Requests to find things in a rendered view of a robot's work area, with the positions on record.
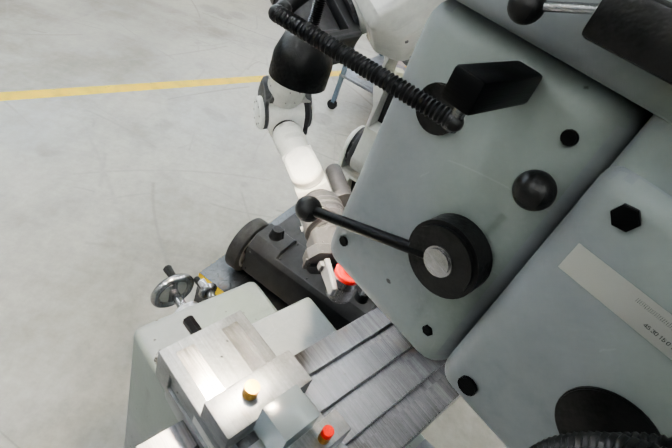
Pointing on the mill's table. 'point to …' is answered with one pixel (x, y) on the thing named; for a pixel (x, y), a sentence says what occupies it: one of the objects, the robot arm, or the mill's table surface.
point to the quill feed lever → (425, 248)
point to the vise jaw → (225, 402)
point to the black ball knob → (534, 190)
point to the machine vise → (194, 350)
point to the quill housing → (475, 172)
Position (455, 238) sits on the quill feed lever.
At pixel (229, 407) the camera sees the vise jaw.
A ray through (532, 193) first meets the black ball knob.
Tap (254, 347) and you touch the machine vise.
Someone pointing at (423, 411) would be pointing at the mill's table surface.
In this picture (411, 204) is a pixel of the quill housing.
